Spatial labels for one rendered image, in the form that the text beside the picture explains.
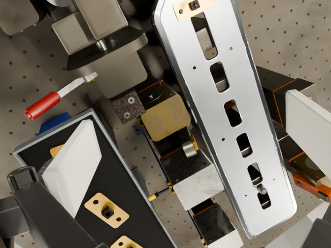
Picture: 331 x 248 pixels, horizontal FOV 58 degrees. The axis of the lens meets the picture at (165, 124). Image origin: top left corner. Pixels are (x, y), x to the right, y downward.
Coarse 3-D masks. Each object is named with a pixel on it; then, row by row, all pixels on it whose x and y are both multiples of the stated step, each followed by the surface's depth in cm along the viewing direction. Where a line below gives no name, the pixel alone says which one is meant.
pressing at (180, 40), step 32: (160, 0) 59; (224, 0) 63; (160, 32) 61; (192, 32) 63; (224, 32) 65; (192, 64) 66; (224, 64) 68; (192, 96) 68; (224, 96) 71; (256, 96) 73; (224, 128) 74; (256, 128) 77; (224, 160) 78; (256, 160) 81; (256, 192) 85; (288, 192) 88; (256, 224) 90
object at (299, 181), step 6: (294, 180) 89; (300, 180) 86; (306, 180) 86; (300, 186) 88; (306, 186) 86; (312, 186) 83; (318, 186) 82; (324, 186) 81; (312, 192) 85; (318, 192) 81; (324, 192) 80; (330, 192) 79; (324, 198) 80; (330, 198) 79
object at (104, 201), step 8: (88, 200) 53; (104, 200) 53; (88, 208) 53; (96, 208) 54; (104, 208) 54; (112, 208) 55; (120, 208) 55; (104, 216) 54; (112, 216) 55; (120, 216) 56; (128, 216) 56; (112, 224) 56; (120, 224) 56
